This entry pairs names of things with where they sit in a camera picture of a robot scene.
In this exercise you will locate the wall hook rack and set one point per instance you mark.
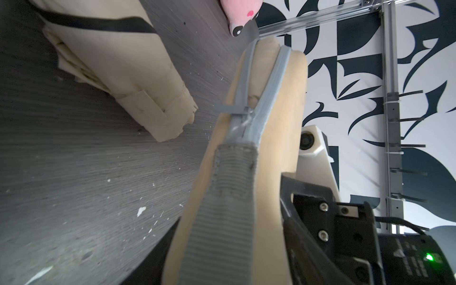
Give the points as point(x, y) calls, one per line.
point(394, 148)

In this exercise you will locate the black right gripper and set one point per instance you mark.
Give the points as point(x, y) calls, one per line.
point(329, 243)

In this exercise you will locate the beige umbrella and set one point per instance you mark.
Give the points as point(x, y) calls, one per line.
point(113, 46)

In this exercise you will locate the pink plush toy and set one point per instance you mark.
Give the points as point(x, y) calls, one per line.
point(239, 13)

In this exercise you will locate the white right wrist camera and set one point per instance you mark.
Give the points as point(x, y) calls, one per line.
point(314, 161)

